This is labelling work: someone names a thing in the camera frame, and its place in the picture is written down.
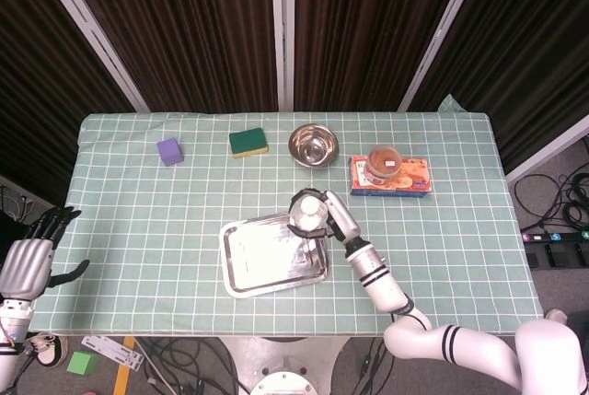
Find stainless steel bowl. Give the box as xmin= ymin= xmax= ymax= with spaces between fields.
xmin=288 ymin=122 xmax=340 ymax=168

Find dark brown corrugated panel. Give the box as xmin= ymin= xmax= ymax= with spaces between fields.
xmin=57 ymin=0 xmax=279 ymax=113
xmin=0 ymin=0 xmax=135 ymax=193
xmin=409 ymin=0 xmax=589 ymax=170
xmin=293 ymin=0 xmax=471 ymax=112

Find green checked tablecloth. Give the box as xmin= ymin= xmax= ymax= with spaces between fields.
xmin=32 ymin=93 xmax=546 ymax=338

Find black numbered foot pedal board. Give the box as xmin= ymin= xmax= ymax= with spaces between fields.
xmin=521 ymin=228 xmax=589 ymax=270

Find purple foam cube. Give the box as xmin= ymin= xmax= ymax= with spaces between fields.
xmin=156 ymin=137 xmax=186 ymax=168

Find green yellow sponge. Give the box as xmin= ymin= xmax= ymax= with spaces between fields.
xmin=228 ymin=126 xmax=270 ymax=160

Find yellow floor tape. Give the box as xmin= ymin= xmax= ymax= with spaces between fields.
xmin=112 ymin=337 xmax=137 ymax=395

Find black white sneaker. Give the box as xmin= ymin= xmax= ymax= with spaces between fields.
xmin=29 ymin=332 xmax=69 ymax=369

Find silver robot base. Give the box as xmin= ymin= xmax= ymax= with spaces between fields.
xmin=215 ymin=335 xmax=351 ymax=395

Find black cable bundle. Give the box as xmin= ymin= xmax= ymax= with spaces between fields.
xmin=514 ymin=173 xmax=589 ymax=233
xmin=137 ymin=337 xmax=249 ymax=395

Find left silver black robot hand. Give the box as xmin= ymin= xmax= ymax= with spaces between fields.
xmin=0 ymin=204 xmax=91 ymax=300

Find white printed paper strip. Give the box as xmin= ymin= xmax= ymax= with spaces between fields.
xmin=81 ymin=335 xmax=144 ymax=372

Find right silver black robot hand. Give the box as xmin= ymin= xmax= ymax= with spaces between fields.
xmin=285 ymin=188 xmax=362 ymax=245

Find clear jar orange contents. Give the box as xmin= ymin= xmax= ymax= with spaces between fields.
xmin=366 ymin=145 xmax=405 ymax=187

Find white round object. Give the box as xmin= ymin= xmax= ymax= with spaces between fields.
xmin=289 ymin=195 xmax=329 ymax=251

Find stainless steel tray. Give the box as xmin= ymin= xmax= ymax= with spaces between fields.
xmin=218 ymin=212 xmax=331 ymax=299

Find white partition frame post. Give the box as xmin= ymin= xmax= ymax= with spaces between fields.
xmin=270 ymin=0 xmax=295 ymax=110
xmin=398 ymin=0 xmax=489 ymax=112
xmin=504 ymin=125 xmax=589 ymax=184
xmin=28 ymin=0 xmax=149 ymax=113

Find green cube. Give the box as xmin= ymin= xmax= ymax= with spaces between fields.
xmin=66 ymin=351 xmax=98 ymax=377

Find orange blue cracker box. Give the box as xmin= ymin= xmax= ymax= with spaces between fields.
xmin=349 ymin=156 xmax=434 ymax=198

